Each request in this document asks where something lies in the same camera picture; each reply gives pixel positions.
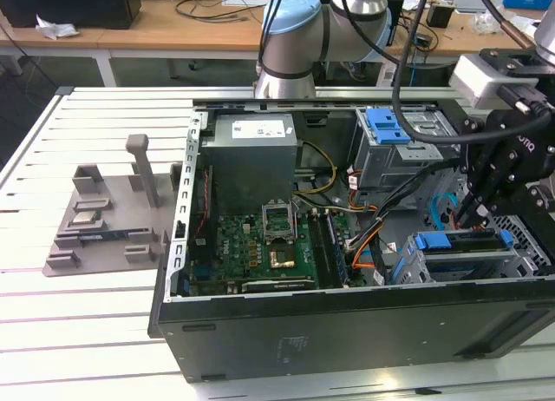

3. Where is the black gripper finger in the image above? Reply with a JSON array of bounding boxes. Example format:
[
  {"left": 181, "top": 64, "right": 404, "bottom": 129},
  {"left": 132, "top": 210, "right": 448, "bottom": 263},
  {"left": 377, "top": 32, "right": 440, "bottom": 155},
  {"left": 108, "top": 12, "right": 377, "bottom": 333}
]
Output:
[
  {"left": 453, "top": 142, "right": 506, "bottom": 229},
  {"left": 473, "top": 157, "right": 528, "bottom": 223}
]

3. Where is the hard disk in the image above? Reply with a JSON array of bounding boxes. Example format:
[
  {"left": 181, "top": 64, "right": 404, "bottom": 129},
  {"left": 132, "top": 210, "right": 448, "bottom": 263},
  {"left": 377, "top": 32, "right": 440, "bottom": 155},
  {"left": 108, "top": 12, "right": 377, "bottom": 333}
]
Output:
[{"left": 413, "top": 227, "right": 515, "bottom": 253}]

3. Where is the silver disk bay cage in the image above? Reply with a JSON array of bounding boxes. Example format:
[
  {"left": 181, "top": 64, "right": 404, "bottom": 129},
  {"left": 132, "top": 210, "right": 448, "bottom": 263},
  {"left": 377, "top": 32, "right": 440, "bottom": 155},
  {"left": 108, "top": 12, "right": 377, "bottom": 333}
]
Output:
[{"left": 389, "top": 229, "right": 552, "bottom": 286}]

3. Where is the silver optical drive cage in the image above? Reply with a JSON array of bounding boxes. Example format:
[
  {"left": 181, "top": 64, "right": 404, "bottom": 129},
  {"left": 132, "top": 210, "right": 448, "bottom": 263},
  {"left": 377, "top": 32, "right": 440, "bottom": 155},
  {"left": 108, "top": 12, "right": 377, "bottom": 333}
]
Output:
[{"left": 349, "top": 108, "right": 460, "bottom": 194}]

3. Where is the black RAM slot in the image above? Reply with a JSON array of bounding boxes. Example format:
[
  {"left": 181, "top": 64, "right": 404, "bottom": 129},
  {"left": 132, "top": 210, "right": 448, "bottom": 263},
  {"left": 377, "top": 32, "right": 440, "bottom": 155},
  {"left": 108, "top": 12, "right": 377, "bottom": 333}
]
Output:
[
  {"left": 307, "top": 212, "right": 324, "bottom": 289},
  {"left": 318, "top": 212, "right": 334, "bottom": 289}
]

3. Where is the black open PC case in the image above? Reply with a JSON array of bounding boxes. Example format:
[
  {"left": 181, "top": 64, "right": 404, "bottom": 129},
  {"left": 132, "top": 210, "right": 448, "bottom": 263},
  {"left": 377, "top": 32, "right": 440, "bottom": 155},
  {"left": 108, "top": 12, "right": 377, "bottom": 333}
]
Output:
[{"left": 147, "top": 97, "right": 555, "bottom": 385}]

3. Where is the metal CPU socket cover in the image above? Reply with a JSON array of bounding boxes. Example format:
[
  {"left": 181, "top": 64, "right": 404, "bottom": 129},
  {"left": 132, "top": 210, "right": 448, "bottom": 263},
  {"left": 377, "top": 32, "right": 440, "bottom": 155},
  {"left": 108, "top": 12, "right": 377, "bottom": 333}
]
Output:
[{"left": 258, "top": 199, "right": 297, "bottom": 244}]

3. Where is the CPU socket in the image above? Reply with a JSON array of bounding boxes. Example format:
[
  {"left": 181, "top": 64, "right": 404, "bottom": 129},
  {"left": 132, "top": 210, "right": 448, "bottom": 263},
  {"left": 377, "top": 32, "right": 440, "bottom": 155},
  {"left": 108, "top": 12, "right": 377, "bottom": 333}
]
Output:
[{"left": 264, "top": 240, "right": 301, "bottom": 272}]

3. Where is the black graphics card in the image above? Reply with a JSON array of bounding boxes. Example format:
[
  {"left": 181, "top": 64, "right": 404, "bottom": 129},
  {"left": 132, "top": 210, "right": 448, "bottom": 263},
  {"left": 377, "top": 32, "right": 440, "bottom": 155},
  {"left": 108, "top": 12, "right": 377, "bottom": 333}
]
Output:
[{"left": 223, "top": 277, "right": 317, "bottom": 294}]

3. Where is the silver power supply box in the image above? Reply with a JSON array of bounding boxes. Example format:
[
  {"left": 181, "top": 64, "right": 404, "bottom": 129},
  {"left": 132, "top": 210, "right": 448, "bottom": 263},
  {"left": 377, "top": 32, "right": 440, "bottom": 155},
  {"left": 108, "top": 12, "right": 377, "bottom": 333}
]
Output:
[{"left": 201, "top": 114, "right": 300, "bottom": 215}]

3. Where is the green motherboard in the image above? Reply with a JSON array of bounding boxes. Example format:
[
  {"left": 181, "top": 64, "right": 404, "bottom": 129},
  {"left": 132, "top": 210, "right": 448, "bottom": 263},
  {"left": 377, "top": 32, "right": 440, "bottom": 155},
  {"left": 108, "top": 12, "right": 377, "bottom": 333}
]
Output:
[{"left": 190, "top": 209, "right": 352, "bottom": 296}]

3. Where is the black case fan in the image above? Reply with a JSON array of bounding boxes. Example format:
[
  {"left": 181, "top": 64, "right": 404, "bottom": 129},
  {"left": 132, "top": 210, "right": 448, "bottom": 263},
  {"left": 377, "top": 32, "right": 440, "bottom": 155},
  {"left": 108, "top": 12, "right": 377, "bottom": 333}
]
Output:
[{"left": 190, "top": 164, "right": 216, "bottom": 263}]

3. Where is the grey parts rack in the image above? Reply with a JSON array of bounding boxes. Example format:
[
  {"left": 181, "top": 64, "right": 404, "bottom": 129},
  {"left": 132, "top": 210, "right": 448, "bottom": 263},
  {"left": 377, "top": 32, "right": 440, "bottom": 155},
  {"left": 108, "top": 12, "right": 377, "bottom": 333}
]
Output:
[{"left": 42, "top": 134, "right": 183, "bottom": 279}]

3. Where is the blue RAM stick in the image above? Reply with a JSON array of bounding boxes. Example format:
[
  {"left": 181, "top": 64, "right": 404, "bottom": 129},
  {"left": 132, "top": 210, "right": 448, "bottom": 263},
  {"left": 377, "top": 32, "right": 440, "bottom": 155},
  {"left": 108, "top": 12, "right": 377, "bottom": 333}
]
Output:
[{"left": 77, "top": 229, "right": 131, "bottom": 242}]

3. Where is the wooden desk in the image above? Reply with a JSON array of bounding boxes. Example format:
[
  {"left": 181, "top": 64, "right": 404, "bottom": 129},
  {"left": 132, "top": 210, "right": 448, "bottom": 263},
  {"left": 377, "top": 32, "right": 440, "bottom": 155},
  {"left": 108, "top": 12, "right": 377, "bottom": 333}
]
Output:
[{"left": 0, "top": 0, "right": 555, "bottom": 88}]

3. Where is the silver CPU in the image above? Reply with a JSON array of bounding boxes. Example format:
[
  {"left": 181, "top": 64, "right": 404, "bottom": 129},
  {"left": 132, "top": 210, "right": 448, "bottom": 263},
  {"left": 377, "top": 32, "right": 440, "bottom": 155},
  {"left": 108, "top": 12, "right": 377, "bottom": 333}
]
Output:
[{"left": 71, "top": 209, "right": 103, "bottom": 227}]

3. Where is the crumpled white paper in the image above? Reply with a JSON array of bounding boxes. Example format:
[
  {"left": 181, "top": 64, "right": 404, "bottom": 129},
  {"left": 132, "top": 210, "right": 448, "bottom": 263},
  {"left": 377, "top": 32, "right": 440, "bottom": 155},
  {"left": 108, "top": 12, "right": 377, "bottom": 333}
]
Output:
[{"left": 34, "top": 14, "right": 82, "bottom": 41}]

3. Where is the large black box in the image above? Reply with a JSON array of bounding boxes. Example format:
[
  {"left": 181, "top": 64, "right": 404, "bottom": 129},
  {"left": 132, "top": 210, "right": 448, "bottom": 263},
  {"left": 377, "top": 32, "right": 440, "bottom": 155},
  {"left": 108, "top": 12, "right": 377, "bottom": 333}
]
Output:
[{"left": 0, "top": 0, "right": 142, "bottom": 29}]

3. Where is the light blue wire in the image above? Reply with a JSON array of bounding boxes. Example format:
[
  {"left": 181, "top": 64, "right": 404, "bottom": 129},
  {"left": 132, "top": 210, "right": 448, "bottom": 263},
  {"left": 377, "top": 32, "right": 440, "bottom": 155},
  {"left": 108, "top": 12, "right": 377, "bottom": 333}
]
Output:
[{"left": 428, "top": 192, "right": 460, "bottom": 228}]

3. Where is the black wire bundle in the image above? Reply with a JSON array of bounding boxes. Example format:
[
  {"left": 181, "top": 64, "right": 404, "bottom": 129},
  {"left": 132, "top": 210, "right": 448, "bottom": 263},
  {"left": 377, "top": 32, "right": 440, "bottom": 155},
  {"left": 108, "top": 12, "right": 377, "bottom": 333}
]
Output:
[{"left": 346, "top": 155, "right": 463, "bottom": 250}]

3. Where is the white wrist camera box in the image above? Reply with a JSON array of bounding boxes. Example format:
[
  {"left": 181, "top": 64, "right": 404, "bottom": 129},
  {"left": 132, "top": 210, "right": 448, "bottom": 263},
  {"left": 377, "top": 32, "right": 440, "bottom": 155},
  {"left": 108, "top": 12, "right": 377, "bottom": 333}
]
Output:
[{"left": 448, "top": 53, "right": 511, "bottom": 111}]

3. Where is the blue plastic drive bracket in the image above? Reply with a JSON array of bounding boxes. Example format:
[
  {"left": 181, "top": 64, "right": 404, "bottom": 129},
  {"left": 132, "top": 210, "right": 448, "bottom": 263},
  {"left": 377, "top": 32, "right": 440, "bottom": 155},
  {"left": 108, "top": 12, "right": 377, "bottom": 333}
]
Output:
[{"left": 365, "top": 108, "right": 411, "bottom": 145}]

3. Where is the red wire with white label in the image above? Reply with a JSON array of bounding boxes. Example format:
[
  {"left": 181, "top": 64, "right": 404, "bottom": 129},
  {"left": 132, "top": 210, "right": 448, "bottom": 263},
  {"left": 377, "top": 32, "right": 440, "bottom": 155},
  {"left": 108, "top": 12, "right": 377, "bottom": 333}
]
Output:
[{"left": 345, "top": 168, "right": 369, "bottom": 211}]

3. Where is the orange wire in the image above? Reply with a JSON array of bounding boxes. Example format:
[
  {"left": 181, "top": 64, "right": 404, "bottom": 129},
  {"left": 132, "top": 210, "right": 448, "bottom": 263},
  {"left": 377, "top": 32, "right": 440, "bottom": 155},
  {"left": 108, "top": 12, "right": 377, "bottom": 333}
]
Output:
[{"left": 351, "top": 244, "right": 379, "bottom": 271}]

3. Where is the yellow wire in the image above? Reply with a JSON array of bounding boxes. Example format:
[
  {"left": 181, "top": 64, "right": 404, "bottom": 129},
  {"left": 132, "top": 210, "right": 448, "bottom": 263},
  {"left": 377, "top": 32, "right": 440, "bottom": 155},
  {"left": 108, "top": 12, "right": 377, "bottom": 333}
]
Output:
[{"left": 297, "top": 140, "right": 339, "bottom": 198}]

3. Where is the thick black cable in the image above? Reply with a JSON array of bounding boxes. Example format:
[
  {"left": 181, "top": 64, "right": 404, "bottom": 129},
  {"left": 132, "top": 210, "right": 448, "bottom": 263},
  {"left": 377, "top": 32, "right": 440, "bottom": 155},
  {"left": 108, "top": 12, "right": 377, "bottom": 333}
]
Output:
[{"left": 389, "top": 0, "right": 491, "bottom": 144}]

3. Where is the black cable with copper end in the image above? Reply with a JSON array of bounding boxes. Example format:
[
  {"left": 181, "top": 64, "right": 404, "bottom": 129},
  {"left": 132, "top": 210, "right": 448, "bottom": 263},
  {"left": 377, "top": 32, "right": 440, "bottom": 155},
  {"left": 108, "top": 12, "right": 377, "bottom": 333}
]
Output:
[{"left": 472, "top": 0, "right": 535, "bottom": 46}]

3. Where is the red black twisted wire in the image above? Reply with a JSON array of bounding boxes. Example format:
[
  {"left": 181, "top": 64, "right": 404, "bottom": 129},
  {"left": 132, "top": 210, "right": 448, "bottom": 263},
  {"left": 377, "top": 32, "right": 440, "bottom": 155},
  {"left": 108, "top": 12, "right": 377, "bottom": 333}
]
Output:
[{"left": 193, "top": 170, "right": 212, "bottom": 241}]

